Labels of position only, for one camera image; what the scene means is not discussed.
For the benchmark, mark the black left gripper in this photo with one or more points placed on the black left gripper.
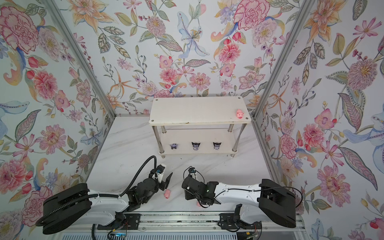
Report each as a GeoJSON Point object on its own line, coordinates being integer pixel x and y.
{"type": "Point", "coordinates": [160, 183]}

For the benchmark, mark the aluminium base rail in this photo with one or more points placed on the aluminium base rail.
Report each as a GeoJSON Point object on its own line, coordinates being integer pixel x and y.
{"type": "Point", "coordinates": [191, 221]}

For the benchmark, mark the black purple figurine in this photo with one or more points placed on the black purple figurine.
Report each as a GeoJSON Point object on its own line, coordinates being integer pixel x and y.
{"type": "Point", "coordinates": [174, 146]}
{"type": "Point", "coordinates": [216, 145]}
{"type": "Point", "coordinates": [196, 146]}

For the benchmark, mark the aluminium corner post right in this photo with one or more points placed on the aluminium corner post right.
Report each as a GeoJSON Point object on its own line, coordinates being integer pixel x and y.
{"type": "Point", "coordinates": [303, 13]}

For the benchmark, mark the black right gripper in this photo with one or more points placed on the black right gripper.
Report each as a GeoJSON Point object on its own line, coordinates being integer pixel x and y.
{"type": "Point", "coordinates": [186, 184]}

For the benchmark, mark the aluminium corner post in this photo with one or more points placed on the aluminium corner post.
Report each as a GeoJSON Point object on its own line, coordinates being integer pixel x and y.
{"type": "Point", "coordinates": [68, 36]}
{"type": "Point", "coordinates": [303, 13]}

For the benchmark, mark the aluminium corner post left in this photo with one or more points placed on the aluminium corner post left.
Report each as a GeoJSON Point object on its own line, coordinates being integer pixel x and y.
{"type": "Point", "coordinates": [68, 36]}

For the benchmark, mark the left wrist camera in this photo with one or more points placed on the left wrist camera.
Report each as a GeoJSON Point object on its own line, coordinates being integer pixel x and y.
{"type": "Point", "coordinates": [159, 173]}

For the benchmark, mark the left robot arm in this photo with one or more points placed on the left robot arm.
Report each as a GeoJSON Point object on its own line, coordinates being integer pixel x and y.
{"type": "Point", "coordinates": [79, 205]}

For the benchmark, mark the white two-tier shelf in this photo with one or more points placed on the white two-tier shelf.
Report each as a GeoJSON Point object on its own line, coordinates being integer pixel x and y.
{"type": "Point", "coordinates": [201, 120]}

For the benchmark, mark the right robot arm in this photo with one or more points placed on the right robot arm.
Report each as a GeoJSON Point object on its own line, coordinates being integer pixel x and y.
{"type": "Point", "coordinates": [255, 203]}

